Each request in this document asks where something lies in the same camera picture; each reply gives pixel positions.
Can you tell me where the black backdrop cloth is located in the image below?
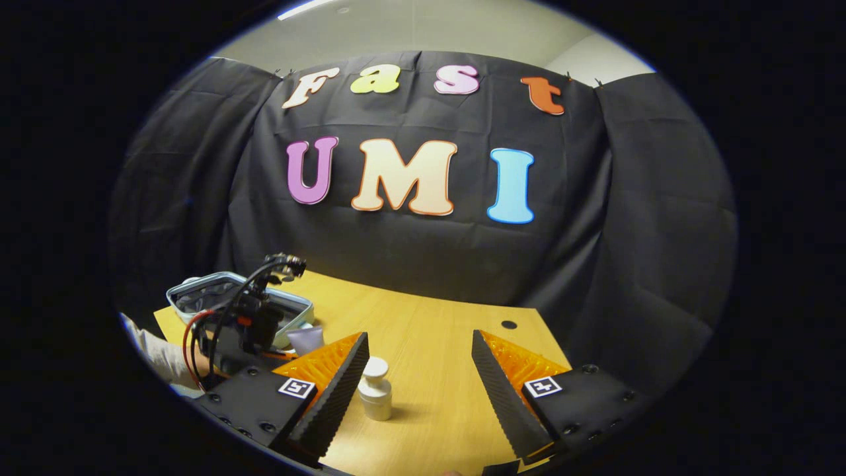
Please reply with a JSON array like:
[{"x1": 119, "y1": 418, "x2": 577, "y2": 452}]
[{"x1": 109, "y1": 50, "x2": 738, "y2": 397}]

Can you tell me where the black cable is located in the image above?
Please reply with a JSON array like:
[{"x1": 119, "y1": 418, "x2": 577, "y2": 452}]
[{"x1": 206, "y1": 258, "x2": 291, "y2": 387}]

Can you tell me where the white capped bottle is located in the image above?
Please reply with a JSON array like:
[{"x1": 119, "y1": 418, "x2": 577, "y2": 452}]
[{"x1": 357, "y1": 356, "x2": 394, "y2": 422}]

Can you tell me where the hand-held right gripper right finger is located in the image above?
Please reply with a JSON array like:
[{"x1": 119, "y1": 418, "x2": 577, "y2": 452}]
[{"x1": 471, "y1": 329, "x2": 653, "y2": 465}]

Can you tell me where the red cable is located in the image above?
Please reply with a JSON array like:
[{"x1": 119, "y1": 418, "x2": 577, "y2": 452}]
[{"x1": 182, "y1": 309, "x2": 217, "y2": 391}]

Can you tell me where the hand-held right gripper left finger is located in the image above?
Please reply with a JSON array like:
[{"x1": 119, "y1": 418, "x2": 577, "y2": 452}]
[{"x1": 197, "y1": 331, "x2": 371, "y2": 467}]

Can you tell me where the white squeeze tube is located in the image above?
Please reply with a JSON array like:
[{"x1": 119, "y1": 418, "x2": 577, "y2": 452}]
[{"x1": 287, "y1": 325, "x2": 325, "y2": 358}]

